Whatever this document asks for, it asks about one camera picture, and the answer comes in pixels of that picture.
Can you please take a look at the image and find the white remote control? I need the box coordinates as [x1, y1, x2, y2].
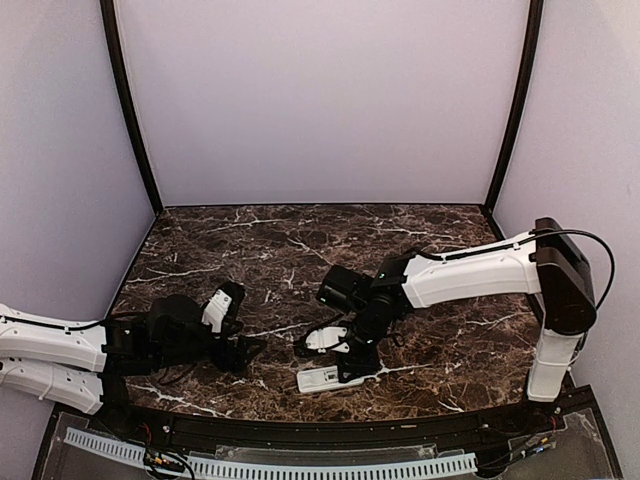
[296, 366, 365, 394]

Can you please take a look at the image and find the black front table rail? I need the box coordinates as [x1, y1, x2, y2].
[95, 403, 554, 451]

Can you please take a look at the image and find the white slotted cable duct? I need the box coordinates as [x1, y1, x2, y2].
[64, 427, 477, 479]

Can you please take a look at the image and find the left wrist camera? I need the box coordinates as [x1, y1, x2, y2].
[219, 281, 245, 322]

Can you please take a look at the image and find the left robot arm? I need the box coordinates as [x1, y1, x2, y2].
[1, 290, 266, 436]

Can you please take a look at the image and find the black left corner post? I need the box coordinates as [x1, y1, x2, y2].
[99, 0, 164, 216]

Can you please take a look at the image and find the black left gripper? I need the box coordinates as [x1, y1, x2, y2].
[154, 320, 267, 373]

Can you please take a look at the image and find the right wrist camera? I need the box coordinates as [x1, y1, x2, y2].
[292, 333, 320, 358]

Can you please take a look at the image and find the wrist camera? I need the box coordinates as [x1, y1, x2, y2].
[219, 281, 245, 322]
[292, 333, 320, 358]

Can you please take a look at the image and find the black right corner post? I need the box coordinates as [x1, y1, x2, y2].
[483, 0, 544, 216]

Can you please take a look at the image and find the black corner post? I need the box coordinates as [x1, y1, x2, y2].
[483, 0, 544, 216]
[99, 0, 164, 216]

